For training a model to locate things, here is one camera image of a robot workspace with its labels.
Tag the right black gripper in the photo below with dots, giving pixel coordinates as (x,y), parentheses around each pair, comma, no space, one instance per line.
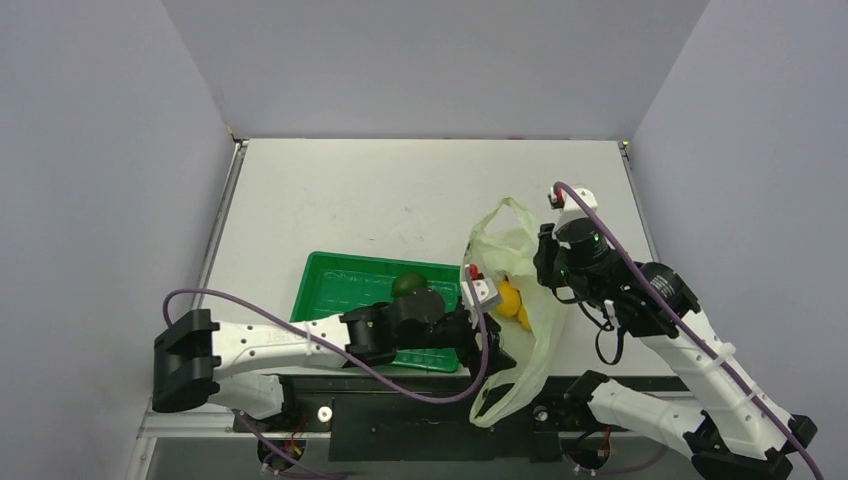
(547,252)

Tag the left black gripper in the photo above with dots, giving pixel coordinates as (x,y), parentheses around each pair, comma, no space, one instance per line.
(469,350)

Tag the fake avocado half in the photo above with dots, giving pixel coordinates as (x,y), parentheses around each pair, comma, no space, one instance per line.
(405,284)

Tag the translucent pale green plastic bag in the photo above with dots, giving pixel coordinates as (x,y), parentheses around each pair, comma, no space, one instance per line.
(502,246)

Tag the yellow fake fruit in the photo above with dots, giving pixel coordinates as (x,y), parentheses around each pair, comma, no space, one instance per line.
(510,300)
(523,319)

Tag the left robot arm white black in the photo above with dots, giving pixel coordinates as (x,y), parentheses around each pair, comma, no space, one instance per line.
(199,360)

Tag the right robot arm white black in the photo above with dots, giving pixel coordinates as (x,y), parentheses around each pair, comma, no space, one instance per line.
(736,431)

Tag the green plastic tray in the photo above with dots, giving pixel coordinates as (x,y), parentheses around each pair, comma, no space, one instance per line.
(333,283)

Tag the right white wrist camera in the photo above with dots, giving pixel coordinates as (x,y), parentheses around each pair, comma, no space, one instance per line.
(572,204)

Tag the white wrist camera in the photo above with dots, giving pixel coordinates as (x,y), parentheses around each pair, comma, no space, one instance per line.
(572,204)
(476,287)

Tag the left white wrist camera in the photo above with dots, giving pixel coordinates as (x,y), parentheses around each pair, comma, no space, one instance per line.
(476,287)

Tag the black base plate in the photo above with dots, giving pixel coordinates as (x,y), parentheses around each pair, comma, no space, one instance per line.
(365,421)

